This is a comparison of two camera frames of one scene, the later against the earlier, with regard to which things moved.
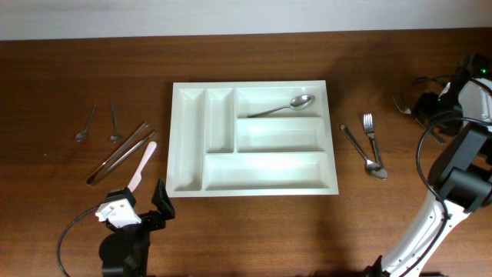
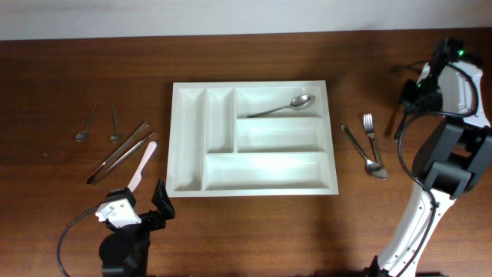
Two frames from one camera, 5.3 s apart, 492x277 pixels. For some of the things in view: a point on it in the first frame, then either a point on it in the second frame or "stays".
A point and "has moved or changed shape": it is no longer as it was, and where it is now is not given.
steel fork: [438, 135] has moved or changed shape
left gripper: [164, 205] stays
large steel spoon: [298, 102] stays
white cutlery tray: [246, 138] stays
